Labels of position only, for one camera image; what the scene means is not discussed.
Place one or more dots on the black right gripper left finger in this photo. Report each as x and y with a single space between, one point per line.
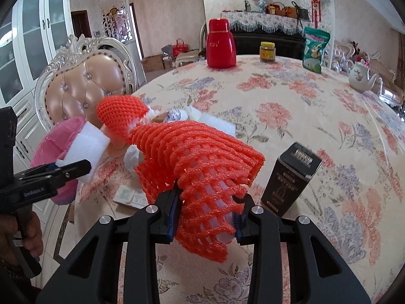
90 273

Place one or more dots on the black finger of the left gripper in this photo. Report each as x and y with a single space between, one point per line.
45 180

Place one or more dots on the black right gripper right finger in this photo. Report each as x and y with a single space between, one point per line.
318 274

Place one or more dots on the black cardboard box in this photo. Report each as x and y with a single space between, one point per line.
292 172

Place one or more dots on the large orange foam net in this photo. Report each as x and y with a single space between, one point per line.
213 171

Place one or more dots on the pink-lined trash bin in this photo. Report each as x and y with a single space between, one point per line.
54 147

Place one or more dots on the person's left hand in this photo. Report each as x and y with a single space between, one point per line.
33 241

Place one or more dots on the white paper card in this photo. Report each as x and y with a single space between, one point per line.
130 197

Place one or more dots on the small orange foam net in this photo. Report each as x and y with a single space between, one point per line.
121 114

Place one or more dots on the cream ornate leather chair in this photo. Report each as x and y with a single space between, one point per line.
83 72

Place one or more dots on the floral tablecloth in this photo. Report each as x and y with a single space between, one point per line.
356 197

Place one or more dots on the white glass-door cabinet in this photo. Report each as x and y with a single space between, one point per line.
31 35

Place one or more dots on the red handbag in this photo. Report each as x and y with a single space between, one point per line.
179 47

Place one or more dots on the white floral teapot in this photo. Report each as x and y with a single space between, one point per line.
362 78

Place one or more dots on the red thermos bottle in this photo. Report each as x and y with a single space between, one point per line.
221 51

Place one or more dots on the ornate cream sofa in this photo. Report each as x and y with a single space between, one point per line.
344 56

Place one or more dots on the yellow-lid glass jar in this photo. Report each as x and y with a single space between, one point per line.
267 52

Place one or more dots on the green snack bag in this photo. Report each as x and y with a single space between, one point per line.
315 44

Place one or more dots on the black piano with lace cover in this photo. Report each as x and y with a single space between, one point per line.
250 29

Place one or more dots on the black handbag on piano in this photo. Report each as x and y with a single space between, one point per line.
302 13

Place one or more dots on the wicker basket on piano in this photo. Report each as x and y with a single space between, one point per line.
276 8

